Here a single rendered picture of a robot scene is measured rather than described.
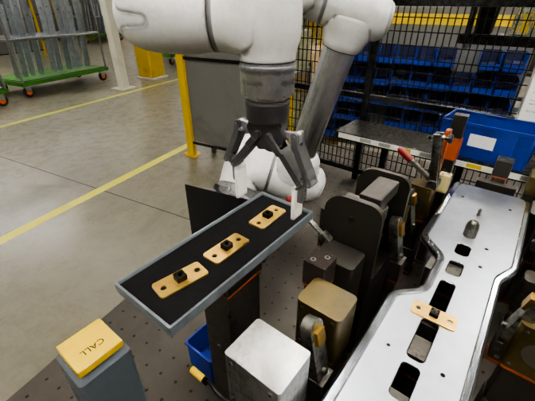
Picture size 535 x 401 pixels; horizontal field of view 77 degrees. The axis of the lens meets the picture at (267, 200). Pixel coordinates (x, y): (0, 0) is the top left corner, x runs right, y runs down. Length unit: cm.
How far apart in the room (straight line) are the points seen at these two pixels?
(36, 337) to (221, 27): 201
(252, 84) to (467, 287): 63
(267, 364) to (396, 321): 32
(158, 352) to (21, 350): 129
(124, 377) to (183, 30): 49
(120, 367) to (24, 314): 194
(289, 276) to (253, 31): 89
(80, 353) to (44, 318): 185
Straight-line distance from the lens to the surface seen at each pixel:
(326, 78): 112
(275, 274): 123
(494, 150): 146
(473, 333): 79
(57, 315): 234
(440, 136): 108
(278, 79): 54
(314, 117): 116
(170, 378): 102
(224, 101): 350
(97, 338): 53
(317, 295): 64
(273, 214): 69
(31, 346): 226
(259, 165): 126
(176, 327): 51
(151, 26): 57
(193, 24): 55
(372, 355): 68
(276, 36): 52
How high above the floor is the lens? 154
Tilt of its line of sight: 31 degrees down
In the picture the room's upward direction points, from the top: straight up
